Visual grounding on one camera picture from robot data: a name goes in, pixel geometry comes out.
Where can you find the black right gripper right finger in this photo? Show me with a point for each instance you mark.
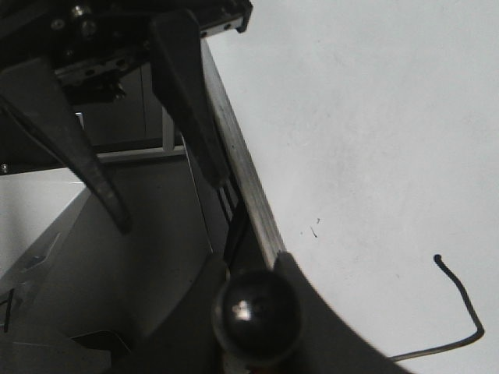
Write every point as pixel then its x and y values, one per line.
pixel 178 83

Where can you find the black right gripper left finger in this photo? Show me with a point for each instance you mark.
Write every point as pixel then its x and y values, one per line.
pixel 33 98

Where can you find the black and white whiteboard marker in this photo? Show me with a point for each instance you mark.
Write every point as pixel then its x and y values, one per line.
pixel 257 318

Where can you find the white whiteboard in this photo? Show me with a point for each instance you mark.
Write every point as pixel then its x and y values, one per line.
pixel 373 127

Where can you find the grey aluminium whiteboard frame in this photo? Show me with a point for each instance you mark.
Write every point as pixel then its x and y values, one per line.
pixel 241 162

